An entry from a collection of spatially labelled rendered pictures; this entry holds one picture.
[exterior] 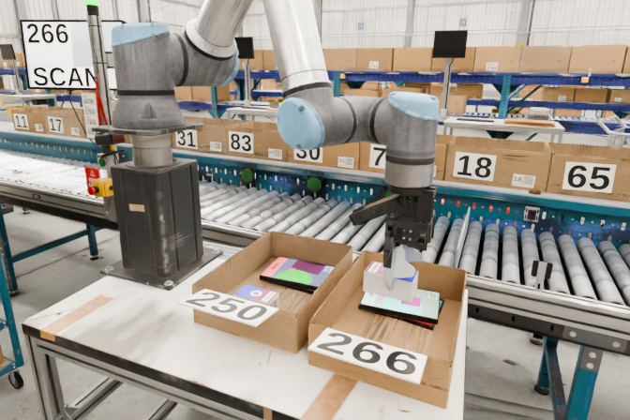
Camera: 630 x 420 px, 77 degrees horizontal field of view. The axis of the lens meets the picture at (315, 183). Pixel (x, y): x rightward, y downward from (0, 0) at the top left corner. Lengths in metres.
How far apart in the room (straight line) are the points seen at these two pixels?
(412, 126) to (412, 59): 5.74
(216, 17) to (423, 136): 0.67
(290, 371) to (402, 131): 0.53
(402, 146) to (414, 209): 0.13
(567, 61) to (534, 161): 4.58
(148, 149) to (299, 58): 0.62
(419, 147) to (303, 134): 0.21
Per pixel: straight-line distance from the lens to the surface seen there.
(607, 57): 6.39
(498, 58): 6.29
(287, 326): 0.91
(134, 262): 1.32
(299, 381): 0.88
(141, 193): 1.21
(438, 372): 0.82
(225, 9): 1.14
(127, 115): 1.17
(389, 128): 0.73
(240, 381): 0.89
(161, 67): 1.18
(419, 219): 0.77
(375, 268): 0.85
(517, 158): 1.80
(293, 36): 0.72
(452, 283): 1.14
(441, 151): 1.81
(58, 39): 2.20
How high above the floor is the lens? 1.34
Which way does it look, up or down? 16 degrees down
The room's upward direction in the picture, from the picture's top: 1 degrees clockwise
